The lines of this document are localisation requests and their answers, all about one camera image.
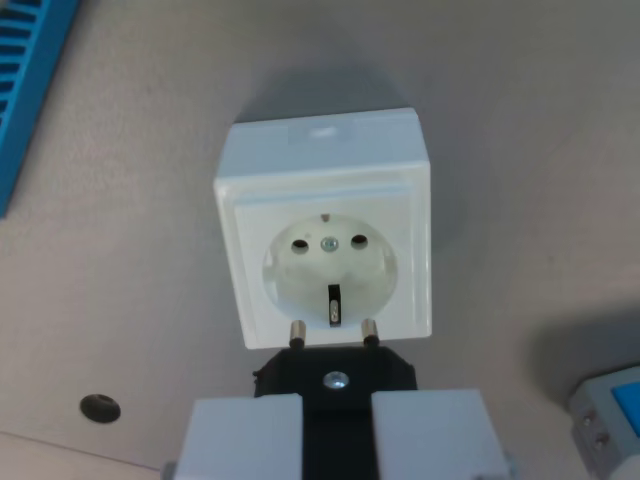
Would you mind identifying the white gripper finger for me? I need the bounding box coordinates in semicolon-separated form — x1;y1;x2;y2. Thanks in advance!
371;389;512;480
174;393;305;480

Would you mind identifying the black two-pin plug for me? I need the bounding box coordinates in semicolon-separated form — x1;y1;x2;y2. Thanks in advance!
252;318;419;480

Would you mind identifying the grey and blue connector box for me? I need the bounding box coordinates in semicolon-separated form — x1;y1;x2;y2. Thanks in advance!
568;366;640;480

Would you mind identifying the blue ribbed plastic wedge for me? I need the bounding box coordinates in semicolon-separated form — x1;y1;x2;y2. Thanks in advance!
0;0;84;219

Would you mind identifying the white wall socket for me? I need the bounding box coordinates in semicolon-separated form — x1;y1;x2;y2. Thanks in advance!
212;106;434;351

